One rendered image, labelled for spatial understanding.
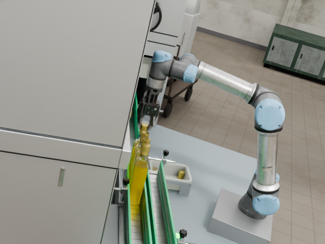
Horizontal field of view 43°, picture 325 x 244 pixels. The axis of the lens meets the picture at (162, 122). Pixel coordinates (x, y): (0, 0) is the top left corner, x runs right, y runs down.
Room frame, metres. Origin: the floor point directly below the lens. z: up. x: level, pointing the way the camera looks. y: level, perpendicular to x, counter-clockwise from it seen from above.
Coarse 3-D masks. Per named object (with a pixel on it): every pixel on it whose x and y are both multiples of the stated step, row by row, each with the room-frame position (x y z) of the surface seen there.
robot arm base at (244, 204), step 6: (246, 192) 1.81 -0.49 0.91; (240, 198) 1.81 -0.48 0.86; (246, 198) 1.76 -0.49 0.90; (240, 204) 1.77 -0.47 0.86; (246, 204) 1.75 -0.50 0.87; (240, 210) 1.75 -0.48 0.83; (246, 210) 1.73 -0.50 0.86; (252, 210) 1.72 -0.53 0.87; (252, 216) 1.72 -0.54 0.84; (258, 216) 1.72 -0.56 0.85; (264, 216) 1.73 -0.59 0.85
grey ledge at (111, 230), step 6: (114, 204) 1.47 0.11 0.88; (114, 210) 1.43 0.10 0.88; (108, 216) 1.38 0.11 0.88; (114, 216) 1.39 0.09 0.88; (108, 222) 1.35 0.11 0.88; (114, 222) 1.36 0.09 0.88; (108, 228) 1.31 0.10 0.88; (114, 228) 1.32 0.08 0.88; (108, 234) 1.28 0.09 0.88; (114, 234) 1.28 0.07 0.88; (108, 240) 1.24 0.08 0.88; (114, 240) 1.25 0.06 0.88
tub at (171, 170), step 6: (150, 162) 1.98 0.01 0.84; (156, 162) 2.01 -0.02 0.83; (150, 168) 1.92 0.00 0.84; (168, 168) 2.03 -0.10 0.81; (174, 168) 2.03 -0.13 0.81; (180, 168) 2.04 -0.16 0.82; (186, 168) 2.03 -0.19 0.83; (168, 174) 2.02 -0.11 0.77; (174, 174) 2.03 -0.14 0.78; (186, 174) 1.99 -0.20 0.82; (174, 180) 1.87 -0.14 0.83; (180, 180) 1.88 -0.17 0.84; (186, 180) 1.89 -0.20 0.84
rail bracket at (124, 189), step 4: (124, 180) 1.47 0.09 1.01; (128, 180) 1.48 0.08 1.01; (124, 184) 1.47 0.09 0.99; (116, 188) 1.47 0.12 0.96; (120, 188) 1.48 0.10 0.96; (124, 188) 1.47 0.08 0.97; (120, 192) 1.47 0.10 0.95; (124, 192) 1.47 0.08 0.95; (120, 196) 1.48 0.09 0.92; (120, 200) 1.47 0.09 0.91; (120, 204) 1.47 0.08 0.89
